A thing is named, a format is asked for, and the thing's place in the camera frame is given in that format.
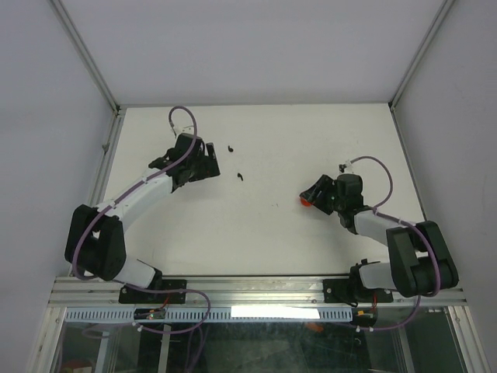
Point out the aluminium mounting rail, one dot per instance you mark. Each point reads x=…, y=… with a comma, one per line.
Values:
x=298, y=291

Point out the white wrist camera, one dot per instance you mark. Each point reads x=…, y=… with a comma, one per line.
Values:
x=188, y=129
x=346, y=167

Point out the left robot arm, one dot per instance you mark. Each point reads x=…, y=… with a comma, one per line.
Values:
x=96, y=238

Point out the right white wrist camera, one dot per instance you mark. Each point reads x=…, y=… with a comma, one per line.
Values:
x=346, y=167

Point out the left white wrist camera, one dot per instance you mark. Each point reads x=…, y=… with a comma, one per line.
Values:
x=188, y=129

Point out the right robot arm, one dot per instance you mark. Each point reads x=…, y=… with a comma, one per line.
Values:
x=419, y=261

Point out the left black base bracket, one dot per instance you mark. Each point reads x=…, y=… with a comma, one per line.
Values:
x=166, y=290

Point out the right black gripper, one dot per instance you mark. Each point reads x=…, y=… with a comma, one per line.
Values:
x=324, y=183

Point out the black base bracket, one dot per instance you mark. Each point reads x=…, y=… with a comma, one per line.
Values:
x=336, y=290
x=166, y=290

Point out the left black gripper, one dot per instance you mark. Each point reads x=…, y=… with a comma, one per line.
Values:
x=208, y=168

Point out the grey slotted cable duct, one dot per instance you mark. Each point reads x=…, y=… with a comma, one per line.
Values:
x=236, y=313

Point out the right black base bracket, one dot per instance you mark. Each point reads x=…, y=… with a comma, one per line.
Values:
x=336, y=290

